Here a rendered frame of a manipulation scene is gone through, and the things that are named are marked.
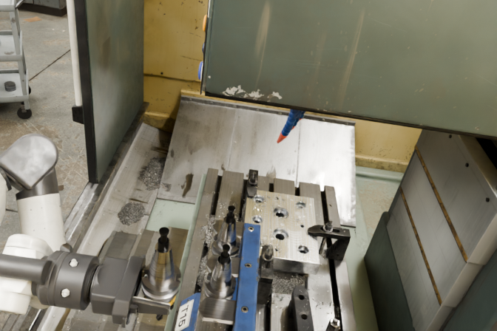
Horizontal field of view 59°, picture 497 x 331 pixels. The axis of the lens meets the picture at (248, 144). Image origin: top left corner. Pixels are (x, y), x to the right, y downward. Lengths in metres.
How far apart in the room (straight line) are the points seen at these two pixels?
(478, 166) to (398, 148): 1.32
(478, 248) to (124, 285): 0.76
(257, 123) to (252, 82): 1.50
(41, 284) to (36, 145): 0.39
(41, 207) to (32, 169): 0.09
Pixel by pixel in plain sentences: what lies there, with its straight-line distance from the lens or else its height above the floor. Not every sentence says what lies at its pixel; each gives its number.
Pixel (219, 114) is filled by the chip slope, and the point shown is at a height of 0.83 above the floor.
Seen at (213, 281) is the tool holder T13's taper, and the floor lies 1.24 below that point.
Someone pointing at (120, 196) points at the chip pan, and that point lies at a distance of 1.95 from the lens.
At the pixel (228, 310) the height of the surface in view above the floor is 1.22.
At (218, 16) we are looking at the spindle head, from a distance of 0.67.
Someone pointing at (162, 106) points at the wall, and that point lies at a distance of 2.32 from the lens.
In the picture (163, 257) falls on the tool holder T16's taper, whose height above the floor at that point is 1.42.
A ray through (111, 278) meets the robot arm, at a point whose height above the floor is 1.34.
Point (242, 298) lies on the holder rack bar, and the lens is 0.91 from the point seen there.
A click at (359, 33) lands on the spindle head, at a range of 0.69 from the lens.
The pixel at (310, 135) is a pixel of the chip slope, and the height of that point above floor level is 0.81.
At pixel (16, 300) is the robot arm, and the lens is 0.82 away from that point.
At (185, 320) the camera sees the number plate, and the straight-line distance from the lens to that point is 1.21.
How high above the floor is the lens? 1.95
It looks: 34 degrees down
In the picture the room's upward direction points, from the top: 10 degrees clockwise
